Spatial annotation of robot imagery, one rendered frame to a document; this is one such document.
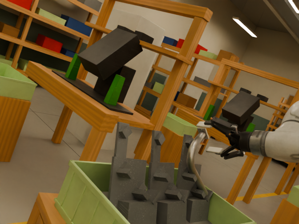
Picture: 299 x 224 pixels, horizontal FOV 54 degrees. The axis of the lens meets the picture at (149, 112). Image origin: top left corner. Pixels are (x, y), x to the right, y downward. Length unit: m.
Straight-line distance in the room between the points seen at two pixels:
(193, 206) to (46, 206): 0.56
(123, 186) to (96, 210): 0.16
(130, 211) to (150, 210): 0.09
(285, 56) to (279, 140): 11.60
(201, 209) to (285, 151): 0.44
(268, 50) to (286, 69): 1.10
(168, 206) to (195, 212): 0.19
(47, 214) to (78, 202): 0.12
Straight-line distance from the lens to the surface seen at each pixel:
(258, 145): 1.08
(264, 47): 13.04
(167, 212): 1.10
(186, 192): 1.19
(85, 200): 0.95
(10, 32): 6.38
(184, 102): 6.69
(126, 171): 0.96
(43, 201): 1.10
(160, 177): 1.07
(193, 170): 1.21
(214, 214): 1.34
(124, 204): 0.99
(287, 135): 1.05
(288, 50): 12.68
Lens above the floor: 1.35
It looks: 8 degrees down
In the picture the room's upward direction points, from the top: 23 degrees clockwise
